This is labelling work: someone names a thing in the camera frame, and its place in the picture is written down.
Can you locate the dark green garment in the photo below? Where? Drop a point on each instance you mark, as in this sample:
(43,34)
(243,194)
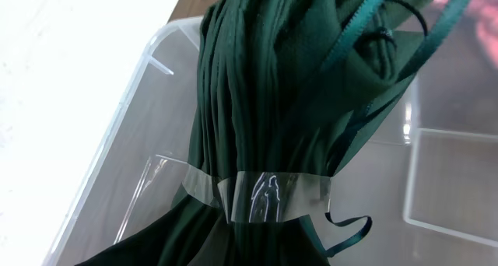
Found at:
(288,91)

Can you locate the coral pink garment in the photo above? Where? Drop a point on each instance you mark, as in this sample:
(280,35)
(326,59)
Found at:
(484,12)

